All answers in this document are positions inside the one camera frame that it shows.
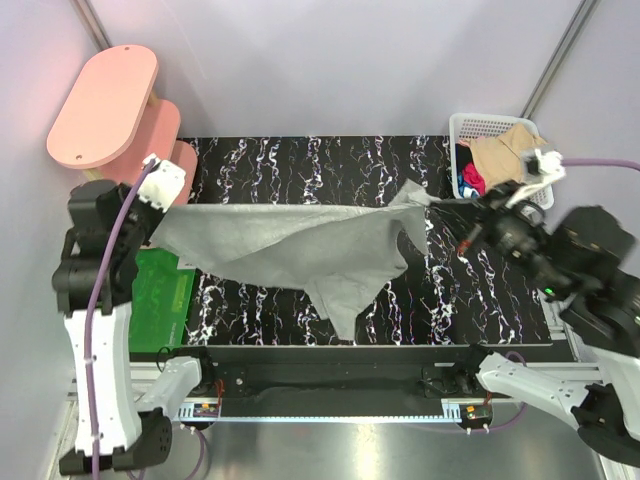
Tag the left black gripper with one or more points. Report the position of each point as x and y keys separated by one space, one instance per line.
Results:
x=156 y=216

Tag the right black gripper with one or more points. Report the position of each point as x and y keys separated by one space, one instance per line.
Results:
x=493 y=205

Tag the grey t-shirt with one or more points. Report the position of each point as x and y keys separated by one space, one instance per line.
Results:
x=340 y=256

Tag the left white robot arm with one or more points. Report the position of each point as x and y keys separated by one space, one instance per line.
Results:
x=94 y=291

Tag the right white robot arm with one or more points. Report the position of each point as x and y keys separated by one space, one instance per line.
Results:
x=578 y=264

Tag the blue garment in basket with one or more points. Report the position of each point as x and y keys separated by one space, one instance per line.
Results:
x=465 y=190

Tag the magenta t-shirt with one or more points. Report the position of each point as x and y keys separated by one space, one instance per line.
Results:
x=473 y=177

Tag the beige t-shirt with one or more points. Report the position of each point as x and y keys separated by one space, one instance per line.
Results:
x=497 y=159

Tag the green plastic board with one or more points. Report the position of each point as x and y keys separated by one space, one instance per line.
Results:
x=161 y=299

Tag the white plastic laundry basket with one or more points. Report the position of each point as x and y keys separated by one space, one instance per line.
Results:
x=466 y=126

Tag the black marble pattern mat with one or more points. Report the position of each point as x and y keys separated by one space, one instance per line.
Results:
x=441 y=299

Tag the pink three-tier shelf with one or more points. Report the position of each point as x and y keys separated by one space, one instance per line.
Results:
x=111 y=120

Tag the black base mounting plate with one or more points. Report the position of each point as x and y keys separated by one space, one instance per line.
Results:
x=256 y=372

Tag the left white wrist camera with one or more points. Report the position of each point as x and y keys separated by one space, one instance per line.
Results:
x=162 y=183

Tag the aluminium frame rail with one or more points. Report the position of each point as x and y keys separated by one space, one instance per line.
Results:
x=144 y=376

